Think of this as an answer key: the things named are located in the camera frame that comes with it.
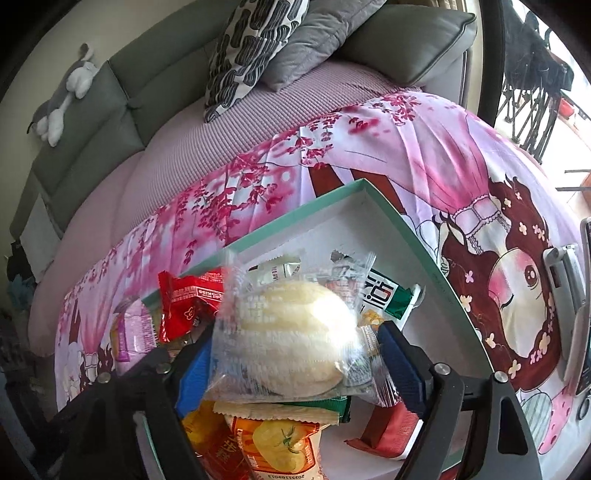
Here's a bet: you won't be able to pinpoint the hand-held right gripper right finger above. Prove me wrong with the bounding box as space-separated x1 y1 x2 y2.
376 320 543 480

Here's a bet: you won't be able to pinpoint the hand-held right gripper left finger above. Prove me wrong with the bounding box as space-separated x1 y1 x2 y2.
51 323 218 480

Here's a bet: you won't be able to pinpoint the pink roll cake packet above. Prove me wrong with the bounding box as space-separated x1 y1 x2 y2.
110 298 160 365

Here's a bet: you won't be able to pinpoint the small red snack packet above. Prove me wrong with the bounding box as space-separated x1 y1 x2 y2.
158 268 227 344

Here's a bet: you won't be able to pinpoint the small green snack packet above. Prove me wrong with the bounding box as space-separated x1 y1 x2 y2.
281 394 352 423

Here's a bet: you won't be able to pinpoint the clear-wrapped white pastry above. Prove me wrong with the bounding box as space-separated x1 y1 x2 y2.
203 249 400 409

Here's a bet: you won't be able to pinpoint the cream and orange cake packet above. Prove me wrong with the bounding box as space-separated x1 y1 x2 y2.
212 401 338 480

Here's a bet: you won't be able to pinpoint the white snack packet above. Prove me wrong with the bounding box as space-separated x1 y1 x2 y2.
247 249 305 280

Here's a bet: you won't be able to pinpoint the shallow teal cardboard box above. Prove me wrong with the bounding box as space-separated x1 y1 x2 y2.
141 179 497 480

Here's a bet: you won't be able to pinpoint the silver and black device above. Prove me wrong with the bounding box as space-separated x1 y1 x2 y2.
542 217 591 407

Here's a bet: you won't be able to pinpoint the teal cloth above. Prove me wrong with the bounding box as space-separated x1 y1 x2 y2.
7 274 38 310

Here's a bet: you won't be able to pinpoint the dark clothes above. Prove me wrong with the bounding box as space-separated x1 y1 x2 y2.
7 240 35 282

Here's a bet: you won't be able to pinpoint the white cushion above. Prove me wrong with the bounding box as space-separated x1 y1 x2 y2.
18 194 61 282

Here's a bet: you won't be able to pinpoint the pink cartoon printed blanket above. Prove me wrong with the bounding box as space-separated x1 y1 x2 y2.
54 90 589 480

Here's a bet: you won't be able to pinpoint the black metal railing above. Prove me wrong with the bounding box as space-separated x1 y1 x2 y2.
499 0 575 164

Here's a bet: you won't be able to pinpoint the grey sofa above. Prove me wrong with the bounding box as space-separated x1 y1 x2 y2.
9 4 478 259

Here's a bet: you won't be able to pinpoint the grey and white plush toy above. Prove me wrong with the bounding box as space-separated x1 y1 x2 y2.
27 43 100 147

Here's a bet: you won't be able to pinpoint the black and white patterned pillow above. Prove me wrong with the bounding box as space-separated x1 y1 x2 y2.
204 0 310 123

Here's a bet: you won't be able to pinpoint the grey quilted pillow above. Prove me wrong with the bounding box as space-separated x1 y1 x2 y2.
261 0 389 93

